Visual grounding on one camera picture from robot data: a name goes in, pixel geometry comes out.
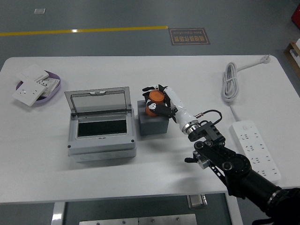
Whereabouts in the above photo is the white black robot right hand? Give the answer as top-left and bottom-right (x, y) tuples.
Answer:
(142, 83), (196, 130)

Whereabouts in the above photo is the orange cylinder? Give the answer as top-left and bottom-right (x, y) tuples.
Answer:
(145, 90), (166, 117)

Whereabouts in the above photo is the grey enclosure box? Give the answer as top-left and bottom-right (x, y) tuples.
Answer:
(64, 86), (137, 164)

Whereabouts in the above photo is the grey cube with round hole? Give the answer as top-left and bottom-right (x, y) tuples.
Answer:
(137, 100), (170, 137)

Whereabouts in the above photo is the brown floor sign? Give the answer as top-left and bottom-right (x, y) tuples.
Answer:
(168, 28), (211, 46)

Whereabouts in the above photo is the white power strip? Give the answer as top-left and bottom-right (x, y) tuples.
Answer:
(229, 120), (282, 185)

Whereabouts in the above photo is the white table leg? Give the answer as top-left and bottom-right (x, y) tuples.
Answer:
(225, 193), (244, 225)
(51, 202), (66, 225)

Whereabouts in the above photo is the wooden crate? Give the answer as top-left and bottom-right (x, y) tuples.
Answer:
(283, 40), (300, 78)

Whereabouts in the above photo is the purple tray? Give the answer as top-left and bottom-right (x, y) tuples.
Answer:
(15, 70), (62, 105)

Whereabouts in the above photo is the white multi-hole socket panel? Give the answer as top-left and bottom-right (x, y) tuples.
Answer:
(35, 78), (60, 98)

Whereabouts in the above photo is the red object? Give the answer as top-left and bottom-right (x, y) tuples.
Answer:
(291, 4), (300, 24)

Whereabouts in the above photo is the white power cord with plug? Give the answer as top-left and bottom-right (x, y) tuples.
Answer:
(221, 54), (272, 122)

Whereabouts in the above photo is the metal base plate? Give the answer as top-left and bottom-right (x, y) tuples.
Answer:
(79, 213), (198, 225)

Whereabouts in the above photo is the white wall socket plate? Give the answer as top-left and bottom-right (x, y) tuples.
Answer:
(12, 78), (47, 107)

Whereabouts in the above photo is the white wall switch plate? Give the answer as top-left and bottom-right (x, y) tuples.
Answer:
(15, 63), (50, 83)

